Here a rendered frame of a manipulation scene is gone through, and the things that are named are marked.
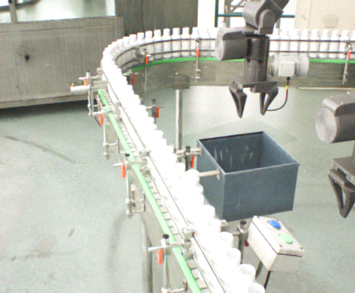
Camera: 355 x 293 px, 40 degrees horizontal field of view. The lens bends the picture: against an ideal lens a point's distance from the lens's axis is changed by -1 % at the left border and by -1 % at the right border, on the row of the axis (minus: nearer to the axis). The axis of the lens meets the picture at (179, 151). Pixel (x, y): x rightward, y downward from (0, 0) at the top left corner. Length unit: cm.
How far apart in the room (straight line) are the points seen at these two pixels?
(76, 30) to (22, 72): 61
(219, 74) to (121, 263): 126
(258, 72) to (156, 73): 180
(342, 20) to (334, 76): 238
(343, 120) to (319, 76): 239
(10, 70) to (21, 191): 138
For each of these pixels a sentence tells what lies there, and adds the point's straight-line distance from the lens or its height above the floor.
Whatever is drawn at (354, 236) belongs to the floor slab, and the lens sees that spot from 327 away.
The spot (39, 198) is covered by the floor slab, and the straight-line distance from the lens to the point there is 354.
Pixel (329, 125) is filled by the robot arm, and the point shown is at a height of 154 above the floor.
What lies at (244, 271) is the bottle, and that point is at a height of 115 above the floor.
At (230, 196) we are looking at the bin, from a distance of 188.
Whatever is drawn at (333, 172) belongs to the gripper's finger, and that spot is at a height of 143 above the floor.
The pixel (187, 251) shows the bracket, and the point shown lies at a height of 105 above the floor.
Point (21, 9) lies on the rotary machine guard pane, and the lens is 455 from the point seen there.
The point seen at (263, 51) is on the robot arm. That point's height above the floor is 153.
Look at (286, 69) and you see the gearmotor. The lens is 292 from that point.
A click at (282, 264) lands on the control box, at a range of 123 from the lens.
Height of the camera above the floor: 184
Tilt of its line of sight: 27 degrees down
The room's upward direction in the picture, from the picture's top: 1 degrees clockwise
